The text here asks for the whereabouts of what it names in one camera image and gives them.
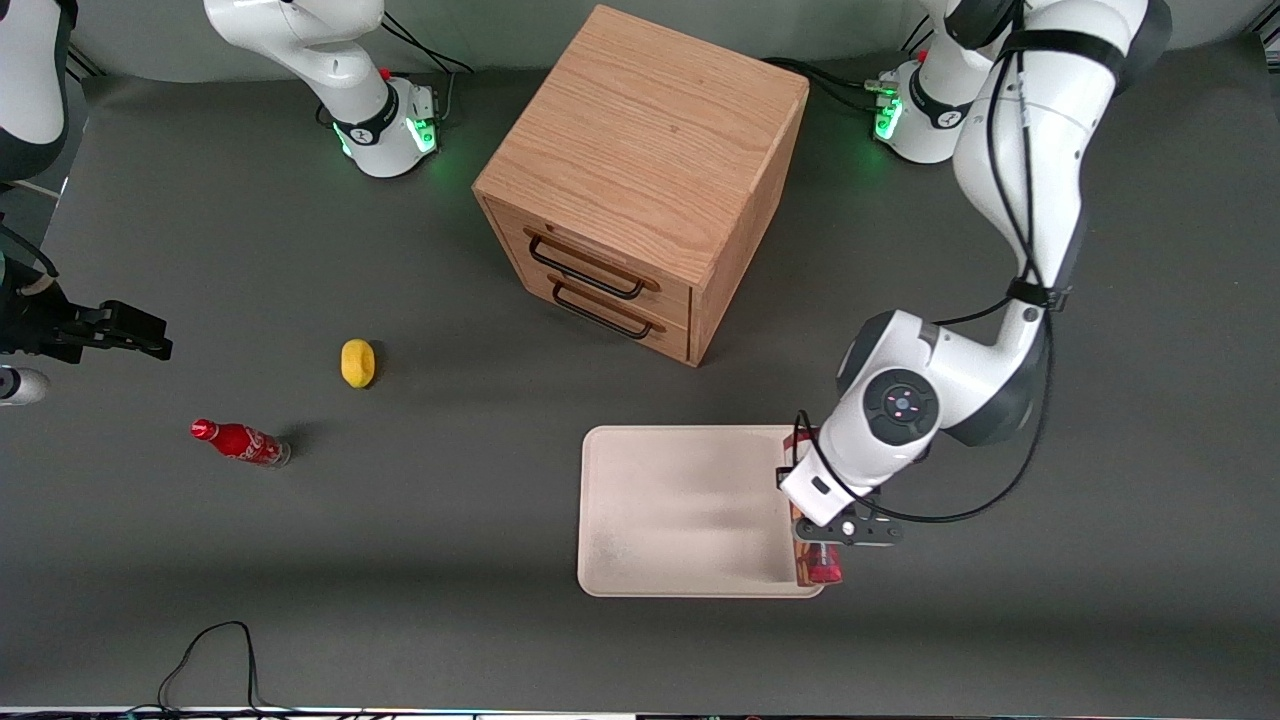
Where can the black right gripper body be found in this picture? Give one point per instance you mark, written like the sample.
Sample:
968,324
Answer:
38,325

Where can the red cookie box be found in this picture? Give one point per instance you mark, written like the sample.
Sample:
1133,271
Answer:
825,568

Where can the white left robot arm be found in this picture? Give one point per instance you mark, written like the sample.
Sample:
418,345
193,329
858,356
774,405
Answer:
1030,140

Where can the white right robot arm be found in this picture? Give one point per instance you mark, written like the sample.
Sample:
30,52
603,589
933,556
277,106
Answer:
370,110

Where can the cream rectangular tray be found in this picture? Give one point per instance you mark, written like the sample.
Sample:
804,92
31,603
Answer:
680,510

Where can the red cola bottle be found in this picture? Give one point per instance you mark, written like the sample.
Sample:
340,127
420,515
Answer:
240,441

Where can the yellow lemon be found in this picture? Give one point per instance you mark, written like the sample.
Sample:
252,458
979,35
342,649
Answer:
358,362

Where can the wooden drawer front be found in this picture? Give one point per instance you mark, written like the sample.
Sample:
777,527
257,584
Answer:
660,335
600,250

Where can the wooden two-drawer cabinet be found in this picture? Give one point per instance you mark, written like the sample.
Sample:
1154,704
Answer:
640,130

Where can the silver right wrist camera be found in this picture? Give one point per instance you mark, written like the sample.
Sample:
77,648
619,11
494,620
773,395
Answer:
22,386

